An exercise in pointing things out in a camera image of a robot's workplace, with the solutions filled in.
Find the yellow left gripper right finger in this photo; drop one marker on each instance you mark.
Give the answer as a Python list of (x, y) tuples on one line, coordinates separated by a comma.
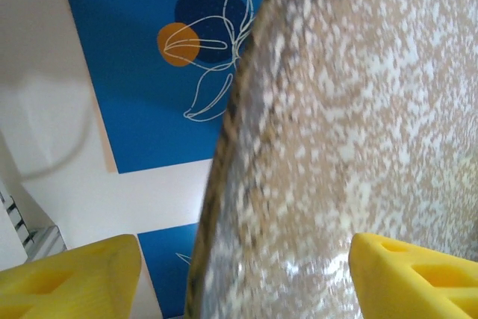
[(403, 289)]

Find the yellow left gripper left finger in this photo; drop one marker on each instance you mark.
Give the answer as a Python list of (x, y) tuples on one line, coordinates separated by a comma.
[(67, 281)]

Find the speckled stoneware plate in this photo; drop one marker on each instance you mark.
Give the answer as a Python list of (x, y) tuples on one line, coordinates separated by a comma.
[(336, 128)]

